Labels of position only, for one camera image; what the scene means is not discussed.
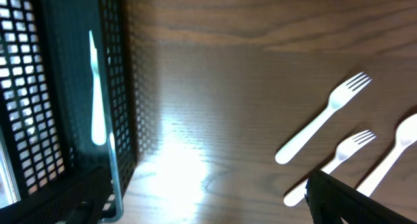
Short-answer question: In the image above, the cream plastic fork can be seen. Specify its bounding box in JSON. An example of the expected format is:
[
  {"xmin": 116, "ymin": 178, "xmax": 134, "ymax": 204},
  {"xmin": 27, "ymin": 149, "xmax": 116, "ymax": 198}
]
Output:
[{"xmin": 275, "ymin": 72, "xmax": 372, "ymax": 165}]

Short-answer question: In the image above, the clear perforated plastic basket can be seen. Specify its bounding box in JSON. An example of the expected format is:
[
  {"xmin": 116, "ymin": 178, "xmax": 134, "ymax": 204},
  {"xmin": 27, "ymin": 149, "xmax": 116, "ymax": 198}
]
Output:
[{"xmin": 1, "ymin": 129, "xmax": 21, "ymax": 208}]

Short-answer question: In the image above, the white plastic fork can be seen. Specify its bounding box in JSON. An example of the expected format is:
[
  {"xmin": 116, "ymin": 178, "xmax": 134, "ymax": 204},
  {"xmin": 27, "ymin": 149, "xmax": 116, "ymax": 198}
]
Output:
[{"xmin": 356, "ymin": 114, "xmax": 416, "ymax": 197}]

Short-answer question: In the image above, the dark green perforated basket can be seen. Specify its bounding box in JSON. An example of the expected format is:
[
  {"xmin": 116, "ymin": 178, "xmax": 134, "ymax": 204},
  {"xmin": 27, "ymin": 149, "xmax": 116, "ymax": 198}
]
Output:
[{"xmin": 1, "ymin": 0, "xmax": 136, "ymax": 223}]

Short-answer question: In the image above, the pink plastic fork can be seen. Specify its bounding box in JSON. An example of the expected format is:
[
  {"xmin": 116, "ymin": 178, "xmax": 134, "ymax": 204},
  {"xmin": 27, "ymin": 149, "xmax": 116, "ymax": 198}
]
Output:
[{"xmin": 283, "ymin": 130, "xmax": 377, "ymax": 207}]

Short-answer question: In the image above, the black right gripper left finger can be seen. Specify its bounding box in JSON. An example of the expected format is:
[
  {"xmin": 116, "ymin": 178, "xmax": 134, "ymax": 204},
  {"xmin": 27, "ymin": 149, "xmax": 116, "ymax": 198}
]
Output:
[{"xmin": 1, "ymin": 167, "xmax": 113, "ymax": 224}]

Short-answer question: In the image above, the mint green plastic fork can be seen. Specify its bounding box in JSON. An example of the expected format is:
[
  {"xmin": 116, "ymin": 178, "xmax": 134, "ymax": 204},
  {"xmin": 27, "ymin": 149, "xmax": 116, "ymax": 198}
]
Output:
[{"xmin": 89, "ymin": 30, "xmax": 107, "ymax": 146}]

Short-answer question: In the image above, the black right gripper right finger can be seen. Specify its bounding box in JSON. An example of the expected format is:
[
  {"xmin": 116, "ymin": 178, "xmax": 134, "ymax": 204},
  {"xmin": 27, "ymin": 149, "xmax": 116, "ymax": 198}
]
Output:
[{"xmin": 305, "ymin": 170, "xmax": 416, "ymax": 224}]

